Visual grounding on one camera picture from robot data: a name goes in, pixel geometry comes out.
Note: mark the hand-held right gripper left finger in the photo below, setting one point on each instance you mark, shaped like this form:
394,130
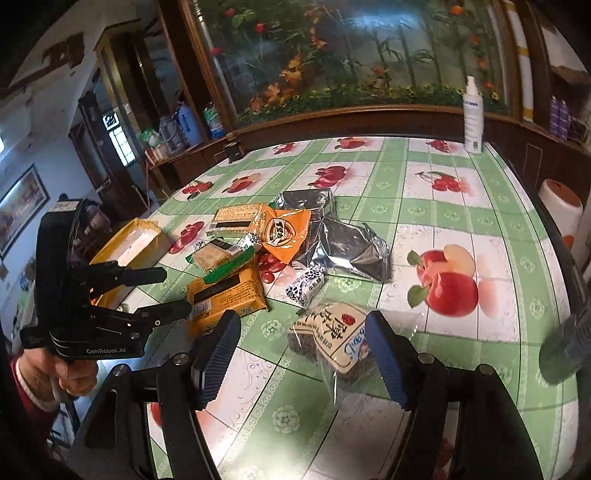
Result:
216,364

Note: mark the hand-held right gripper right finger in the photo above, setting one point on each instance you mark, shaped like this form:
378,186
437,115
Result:
388,362

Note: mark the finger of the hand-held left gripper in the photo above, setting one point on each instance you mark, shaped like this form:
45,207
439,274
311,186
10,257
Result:
134,278
157,314

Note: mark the clear brown cake packet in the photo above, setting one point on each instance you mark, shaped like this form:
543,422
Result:
330,341

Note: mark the orange biscuit packet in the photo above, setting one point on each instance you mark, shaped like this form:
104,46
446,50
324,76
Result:
226,295

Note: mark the small green-edged cracker packet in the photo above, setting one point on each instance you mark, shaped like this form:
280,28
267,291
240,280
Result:
214,254

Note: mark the black-and-white candy packet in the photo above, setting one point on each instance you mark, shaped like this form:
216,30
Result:
304,286
251,241

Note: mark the large green-edged cracker packet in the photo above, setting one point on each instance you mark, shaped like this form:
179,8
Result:
235,219

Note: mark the orange snack packet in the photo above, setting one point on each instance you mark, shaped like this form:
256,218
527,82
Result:
284,233
256,221

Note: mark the person's left forearm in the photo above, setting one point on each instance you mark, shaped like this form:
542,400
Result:
30,397

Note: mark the person's left hand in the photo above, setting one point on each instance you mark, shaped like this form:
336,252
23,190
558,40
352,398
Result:
76,381

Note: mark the large silver foil packet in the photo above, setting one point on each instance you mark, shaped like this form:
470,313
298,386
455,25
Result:
344,247

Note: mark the wooden cabinet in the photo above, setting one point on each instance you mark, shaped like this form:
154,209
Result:
194,161

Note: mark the green plastic bag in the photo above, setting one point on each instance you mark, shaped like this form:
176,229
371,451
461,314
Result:
150,137

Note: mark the grey thermos flask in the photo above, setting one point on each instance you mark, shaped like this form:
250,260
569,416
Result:
168,134

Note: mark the blue thermos flask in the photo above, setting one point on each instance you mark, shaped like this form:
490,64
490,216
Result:
187,127

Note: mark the small dark jar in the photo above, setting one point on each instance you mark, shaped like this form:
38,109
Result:
233,150

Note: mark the green-label water bottle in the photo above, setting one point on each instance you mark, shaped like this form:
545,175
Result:
214,121

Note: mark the small silver foil packet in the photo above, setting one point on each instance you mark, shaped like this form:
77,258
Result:
307,205

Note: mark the dark grey cylinder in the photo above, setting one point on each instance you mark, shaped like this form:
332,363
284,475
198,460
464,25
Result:
565,348

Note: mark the white roll with orange top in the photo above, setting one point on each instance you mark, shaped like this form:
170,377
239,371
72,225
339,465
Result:
561,207

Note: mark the white spray bottle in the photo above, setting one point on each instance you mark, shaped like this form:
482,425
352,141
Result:
473,120

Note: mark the purple bottles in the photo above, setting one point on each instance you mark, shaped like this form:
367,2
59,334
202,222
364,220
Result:
559,117

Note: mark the flower-painted glass panel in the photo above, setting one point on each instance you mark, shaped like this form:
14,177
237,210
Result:
360,50

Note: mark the framed wall picture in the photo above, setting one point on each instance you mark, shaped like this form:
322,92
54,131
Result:
21,207

